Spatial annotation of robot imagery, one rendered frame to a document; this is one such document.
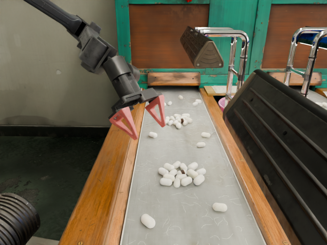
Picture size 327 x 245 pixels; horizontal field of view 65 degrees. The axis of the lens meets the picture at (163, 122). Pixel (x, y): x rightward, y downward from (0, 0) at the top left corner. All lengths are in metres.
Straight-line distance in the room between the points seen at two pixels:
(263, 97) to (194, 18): 1.21
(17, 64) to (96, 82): 0.73
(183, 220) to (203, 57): 0.41
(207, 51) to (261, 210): 0.41
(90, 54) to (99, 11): 1.71
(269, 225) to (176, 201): 0.22
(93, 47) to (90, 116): 1.97
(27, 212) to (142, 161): 0.35
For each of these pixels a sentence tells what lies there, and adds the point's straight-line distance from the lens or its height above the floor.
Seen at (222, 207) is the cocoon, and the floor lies 0.76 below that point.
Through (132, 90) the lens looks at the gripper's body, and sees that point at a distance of 0.62.
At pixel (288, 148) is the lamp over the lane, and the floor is 1.08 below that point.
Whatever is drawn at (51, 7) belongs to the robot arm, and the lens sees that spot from 1.04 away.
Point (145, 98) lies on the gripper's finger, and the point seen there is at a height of 0.99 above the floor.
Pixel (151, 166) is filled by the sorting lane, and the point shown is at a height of 0.74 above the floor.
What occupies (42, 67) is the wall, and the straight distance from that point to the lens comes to 2.63.
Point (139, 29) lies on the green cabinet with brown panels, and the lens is 1.48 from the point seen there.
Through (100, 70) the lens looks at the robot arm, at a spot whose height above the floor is 1.04.
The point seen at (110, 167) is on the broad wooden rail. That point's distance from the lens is 0.77.
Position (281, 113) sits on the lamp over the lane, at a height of 1.10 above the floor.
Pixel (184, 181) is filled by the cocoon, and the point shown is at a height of 0.76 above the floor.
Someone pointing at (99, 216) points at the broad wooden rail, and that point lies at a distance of 0.62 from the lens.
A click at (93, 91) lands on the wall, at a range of 2.52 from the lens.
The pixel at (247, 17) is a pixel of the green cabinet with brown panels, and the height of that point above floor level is 1.14.
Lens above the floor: 1.18
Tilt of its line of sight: 24 degrees down
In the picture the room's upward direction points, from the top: straight up
